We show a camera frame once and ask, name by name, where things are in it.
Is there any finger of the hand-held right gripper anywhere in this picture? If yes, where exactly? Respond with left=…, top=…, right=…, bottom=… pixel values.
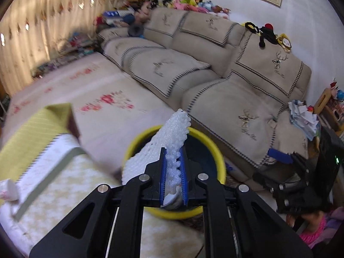
left=253, top=167, right=299, bottom=192
left=267, top=148, right=308, bottom=167

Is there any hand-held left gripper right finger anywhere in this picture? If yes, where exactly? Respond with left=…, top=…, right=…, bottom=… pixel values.
left=180, top=148, right=313, bottom=258

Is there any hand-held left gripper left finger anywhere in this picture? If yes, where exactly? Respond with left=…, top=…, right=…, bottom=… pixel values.
left=28, top=147, right=167, bottom=258

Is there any yellow-rimmed dark bin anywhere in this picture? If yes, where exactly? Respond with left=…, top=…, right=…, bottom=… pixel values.
left=122, top=126, right=227, bottom=219

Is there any white foam sheet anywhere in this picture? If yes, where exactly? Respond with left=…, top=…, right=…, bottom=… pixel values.
left=122, top=108, right=192, bottom=197

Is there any person's right forearm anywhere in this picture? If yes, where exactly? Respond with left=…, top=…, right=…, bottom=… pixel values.
left=298, top=216, right=334, bottom=249

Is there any person's right hand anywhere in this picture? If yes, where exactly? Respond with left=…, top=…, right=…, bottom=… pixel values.
left=286, top=210, right=324, bottom=232

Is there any black computer case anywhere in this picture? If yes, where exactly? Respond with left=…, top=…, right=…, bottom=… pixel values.
left=317, top=129, right=344, bottom=202

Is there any pile of crumpled papers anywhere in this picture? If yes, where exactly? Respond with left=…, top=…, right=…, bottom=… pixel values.
left=289, top=99, right=321, bottom=140

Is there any wooden tissue box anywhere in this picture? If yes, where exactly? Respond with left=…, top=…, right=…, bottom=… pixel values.
left=314, top=90, right=334, bottom=113

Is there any floral floor mat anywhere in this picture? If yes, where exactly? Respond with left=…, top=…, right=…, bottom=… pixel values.
left=0, top=51, right=178, bottom=167

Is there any yellow round plush toy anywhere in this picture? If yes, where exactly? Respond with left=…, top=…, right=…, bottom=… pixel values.
left=277, top=34, right=292, bottom=53

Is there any beige sofa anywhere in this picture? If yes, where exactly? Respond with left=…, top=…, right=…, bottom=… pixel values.
left=97, top=7, right=312, bottom=183

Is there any black and red plush toy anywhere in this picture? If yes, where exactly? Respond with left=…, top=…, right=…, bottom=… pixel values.
left=244, top=21, right=278, bottom=49

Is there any dark grey round cushion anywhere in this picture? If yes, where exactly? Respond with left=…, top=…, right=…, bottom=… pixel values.
left=127, top=24, right=146, bottom=37

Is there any glass coffee table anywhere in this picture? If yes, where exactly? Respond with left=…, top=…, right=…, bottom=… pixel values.
left=31, top=39, right=98, bottom=78

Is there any blue star-print bag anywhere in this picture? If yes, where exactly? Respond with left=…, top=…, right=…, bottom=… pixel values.
left=103, top=10, right=127, bottom=25

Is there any pile of plush toys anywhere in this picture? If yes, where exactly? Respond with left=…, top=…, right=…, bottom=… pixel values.
left=95, top=0, right=232, bottom=27

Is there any cream curtain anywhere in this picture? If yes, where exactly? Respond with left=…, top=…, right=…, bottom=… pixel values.
left=0, top=0, right=129, bottom=94

